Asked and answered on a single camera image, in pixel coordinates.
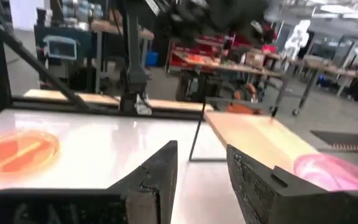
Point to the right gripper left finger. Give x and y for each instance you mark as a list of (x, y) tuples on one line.
[(163, 174)]

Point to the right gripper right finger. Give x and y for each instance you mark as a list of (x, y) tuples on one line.
[(250, 183)]

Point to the pink translucent plate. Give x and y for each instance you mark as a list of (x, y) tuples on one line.
[(331, 174)]

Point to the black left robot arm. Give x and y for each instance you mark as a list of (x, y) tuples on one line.
[(134, 62)]

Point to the long wooden board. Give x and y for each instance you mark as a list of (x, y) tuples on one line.
[(172, 105)]

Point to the orange machine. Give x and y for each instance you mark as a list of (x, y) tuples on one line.
[(241, 109)]

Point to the black perforated metal panel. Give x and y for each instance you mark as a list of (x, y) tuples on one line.
[(337, 138)]

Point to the blue bin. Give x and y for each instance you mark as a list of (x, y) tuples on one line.
[(151, 59)]

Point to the cluttered wooden workbench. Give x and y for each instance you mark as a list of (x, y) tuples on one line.
[(228, 67)]

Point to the cardboard box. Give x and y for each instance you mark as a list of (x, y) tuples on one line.
[(255, 59)]

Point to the wooden workbench metal legs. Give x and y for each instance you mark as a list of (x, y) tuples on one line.
[(328, 67)]

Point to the orange translucent plate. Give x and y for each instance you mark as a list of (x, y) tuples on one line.
[(17, 152)]

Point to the white humanoid robot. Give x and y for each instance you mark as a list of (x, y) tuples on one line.
[(297, 39)]

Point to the white framed monitor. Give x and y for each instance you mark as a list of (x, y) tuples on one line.
[(61, 48)]

